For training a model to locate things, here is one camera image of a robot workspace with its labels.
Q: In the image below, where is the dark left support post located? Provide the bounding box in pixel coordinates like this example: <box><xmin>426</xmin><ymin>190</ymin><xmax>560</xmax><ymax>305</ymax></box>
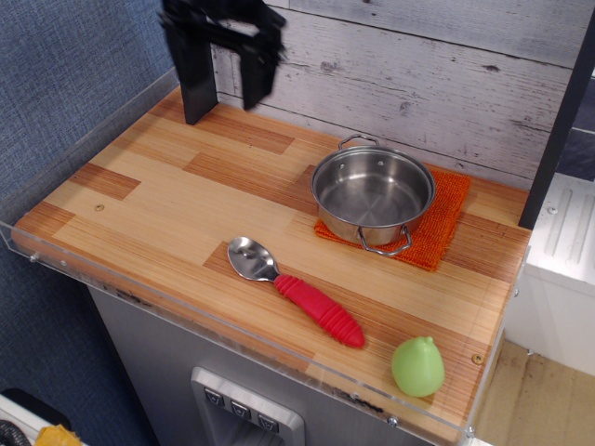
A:
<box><xmin>161</xmin><ymin>1</ymin><xmax>218</xmax><ymax>125</ymax></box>

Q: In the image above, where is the orange knitted cloth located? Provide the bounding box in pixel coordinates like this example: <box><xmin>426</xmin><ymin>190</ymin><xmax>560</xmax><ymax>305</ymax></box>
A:
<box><xmin>313</xmin><ymin>167</ymin><xmax>471</xmax><ymax>273</ymax></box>

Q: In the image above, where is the red handled metal spoon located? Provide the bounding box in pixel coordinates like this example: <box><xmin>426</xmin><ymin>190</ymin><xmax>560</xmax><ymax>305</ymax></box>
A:
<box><xmin>227</xmin><ymin>236</ymin><xmax>365</xmax><ymax>348</ymax></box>

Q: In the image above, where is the grey toy fridge cabinet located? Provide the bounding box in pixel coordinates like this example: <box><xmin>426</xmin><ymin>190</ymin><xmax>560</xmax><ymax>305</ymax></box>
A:
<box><xmin>90</xmin><ymin>289</ymin><xmax>425</xmax><ymax>445</ymax></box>

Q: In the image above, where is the white ridged side counter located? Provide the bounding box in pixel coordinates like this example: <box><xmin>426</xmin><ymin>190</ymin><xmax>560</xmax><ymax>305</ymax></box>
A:
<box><xmin>504</xmin><ymin>174</ymin><xmax>594</xmax><ymax>375</ymax></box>

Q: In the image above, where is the yellow object at corner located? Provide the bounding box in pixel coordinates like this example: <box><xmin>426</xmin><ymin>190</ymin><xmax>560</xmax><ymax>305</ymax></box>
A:
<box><xmin>33</xmin><ymin>425</ymin><xmax>83</xmax><ymax>446</ymax></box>

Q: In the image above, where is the clear acrylic guard rail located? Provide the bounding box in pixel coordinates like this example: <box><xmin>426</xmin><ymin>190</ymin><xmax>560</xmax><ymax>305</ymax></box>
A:
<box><xmin>2</xmin><ymin>74</ymin><xmax>529</xmax><ymax>445</ymax></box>

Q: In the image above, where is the green plastic pear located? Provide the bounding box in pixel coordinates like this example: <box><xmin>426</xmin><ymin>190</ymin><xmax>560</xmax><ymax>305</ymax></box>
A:
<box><xmin>391</xmin><ymin>336</ymin><xmax>445</xmax><ymax>398</ymax></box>

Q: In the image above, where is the silver dispenser button panel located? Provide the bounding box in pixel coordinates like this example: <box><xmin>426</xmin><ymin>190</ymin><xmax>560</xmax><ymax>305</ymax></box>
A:
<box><xmin>191</xmin><ymin>366</ymin><xmax>306</xmax><ymax>446</ymax></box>

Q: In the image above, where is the stainless steel pot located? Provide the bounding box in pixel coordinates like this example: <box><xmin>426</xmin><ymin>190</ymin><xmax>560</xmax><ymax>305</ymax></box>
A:
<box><xmin>311</xmin><ymin>134</ymin><xmax>437</xmax><ymax>256</ymax></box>

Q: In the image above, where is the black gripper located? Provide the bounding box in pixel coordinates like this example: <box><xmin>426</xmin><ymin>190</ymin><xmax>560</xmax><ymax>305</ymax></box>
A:
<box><xmin>161</xmin><ymin>1</ymin><xmax>286</xmax><ymax>111</ymax></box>

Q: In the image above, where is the dark right support post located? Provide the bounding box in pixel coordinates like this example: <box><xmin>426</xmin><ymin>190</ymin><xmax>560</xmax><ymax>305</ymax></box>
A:
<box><xmin>518</xmin><ymin>13</ymin><xmax>594</xmax><ymax>230</ymax></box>

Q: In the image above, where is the dark support post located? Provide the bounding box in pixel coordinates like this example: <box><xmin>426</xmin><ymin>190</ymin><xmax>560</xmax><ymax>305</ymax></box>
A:
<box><xmin>161</xmin><ymin>1</ymin><xmax>218</xmax><ymax>125</ymax></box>
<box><xmin>518</xmin><ymin>13</ymin><xmax>594</xmax><ymax>230</ymax></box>

